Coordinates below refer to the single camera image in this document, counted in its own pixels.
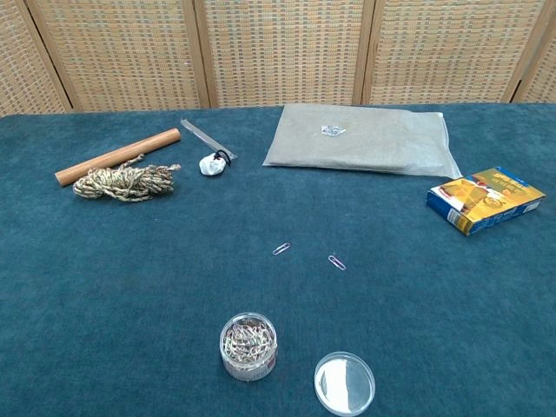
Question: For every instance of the silver paperclip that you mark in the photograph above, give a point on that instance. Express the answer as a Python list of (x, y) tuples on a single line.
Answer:
[(281, 249), (337, 262)]

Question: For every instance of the clear bag with grey cloth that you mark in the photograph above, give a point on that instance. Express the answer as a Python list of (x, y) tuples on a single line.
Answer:
[(347, 152)]

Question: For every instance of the clear plastic strip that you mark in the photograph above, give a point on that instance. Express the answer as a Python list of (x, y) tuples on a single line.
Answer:
[(204, 135)]

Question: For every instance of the clear jar of paperclips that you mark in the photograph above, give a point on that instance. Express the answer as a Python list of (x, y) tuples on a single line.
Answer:
[(247, 347)]

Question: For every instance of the woven folding screen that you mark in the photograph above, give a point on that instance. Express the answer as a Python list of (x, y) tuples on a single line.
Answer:
[(278, 52)]

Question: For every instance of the teal felt table cover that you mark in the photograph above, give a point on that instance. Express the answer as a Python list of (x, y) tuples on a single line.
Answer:
[(130, 282)]

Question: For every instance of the wooden dowel rod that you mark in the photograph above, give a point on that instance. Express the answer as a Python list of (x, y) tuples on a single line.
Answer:
[(117, 156)]

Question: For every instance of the clear round plastic lid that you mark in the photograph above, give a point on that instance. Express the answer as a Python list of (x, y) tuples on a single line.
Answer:
[(343, 384)]

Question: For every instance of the blue yellow carton box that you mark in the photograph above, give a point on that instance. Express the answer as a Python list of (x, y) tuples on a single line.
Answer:
[(486, 204)]

